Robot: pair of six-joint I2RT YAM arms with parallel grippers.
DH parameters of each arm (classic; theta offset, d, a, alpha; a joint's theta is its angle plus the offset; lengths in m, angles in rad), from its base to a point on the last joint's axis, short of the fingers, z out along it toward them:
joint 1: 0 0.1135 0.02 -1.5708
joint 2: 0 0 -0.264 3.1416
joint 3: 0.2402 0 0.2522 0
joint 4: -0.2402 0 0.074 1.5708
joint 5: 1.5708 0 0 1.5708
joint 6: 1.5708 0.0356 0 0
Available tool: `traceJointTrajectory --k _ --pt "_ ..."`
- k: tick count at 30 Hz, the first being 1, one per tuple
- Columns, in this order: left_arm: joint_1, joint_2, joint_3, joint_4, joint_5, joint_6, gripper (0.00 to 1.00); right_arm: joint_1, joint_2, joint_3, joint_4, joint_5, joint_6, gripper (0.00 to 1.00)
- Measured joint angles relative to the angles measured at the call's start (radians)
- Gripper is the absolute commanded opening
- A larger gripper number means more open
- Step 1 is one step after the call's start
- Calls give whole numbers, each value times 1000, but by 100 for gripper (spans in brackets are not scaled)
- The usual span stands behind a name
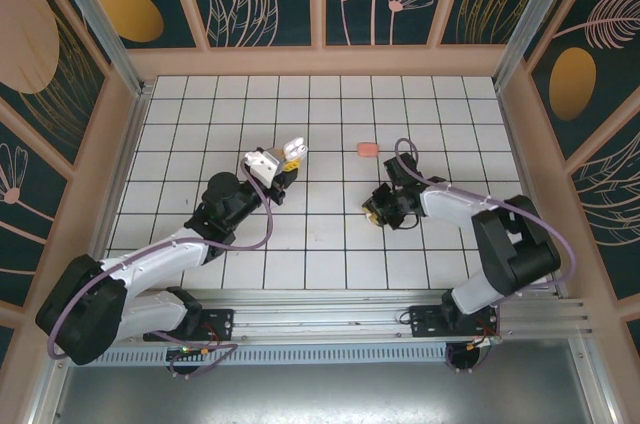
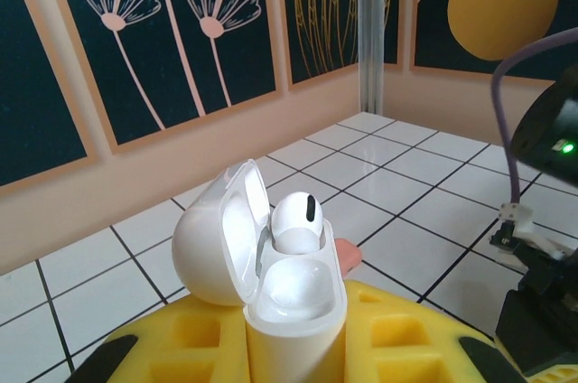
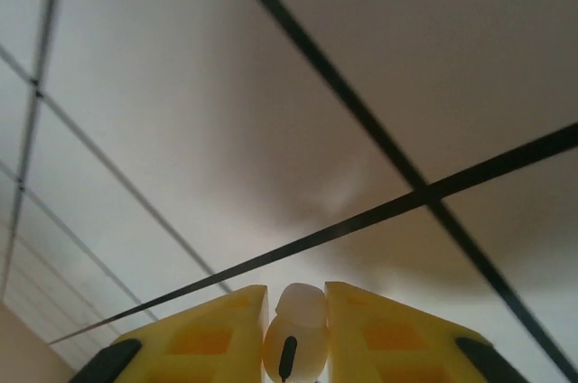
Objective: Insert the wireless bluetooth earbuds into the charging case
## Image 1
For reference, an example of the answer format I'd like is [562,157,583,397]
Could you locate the white earbud charging case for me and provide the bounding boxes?
[281,136,309,161]

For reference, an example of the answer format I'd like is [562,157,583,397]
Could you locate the perforated metal strip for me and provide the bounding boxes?
[107,343,454,366]

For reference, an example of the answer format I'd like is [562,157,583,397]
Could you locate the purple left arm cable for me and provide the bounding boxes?
[47,159,275,361]

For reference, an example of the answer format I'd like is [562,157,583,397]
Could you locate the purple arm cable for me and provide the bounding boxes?
[393,137,579,298]
[47,159,275,361]

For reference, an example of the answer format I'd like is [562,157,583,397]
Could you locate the aluminium side rail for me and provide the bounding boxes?
[493,81,571,301]
[88,83,154,295]

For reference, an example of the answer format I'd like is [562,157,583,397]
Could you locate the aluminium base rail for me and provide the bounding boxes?
[87,287,596,345]

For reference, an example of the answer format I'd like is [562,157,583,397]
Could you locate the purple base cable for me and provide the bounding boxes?
[167,341,242,380]

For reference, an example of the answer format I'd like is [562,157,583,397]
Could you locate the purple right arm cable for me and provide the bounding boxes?
[393,137,579,298]

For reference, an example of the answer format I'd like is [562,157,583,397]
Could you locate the aluminium frame post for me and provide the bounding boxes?
[573,327,627,424]
[492,0,591,90]
[42,0,151,98]

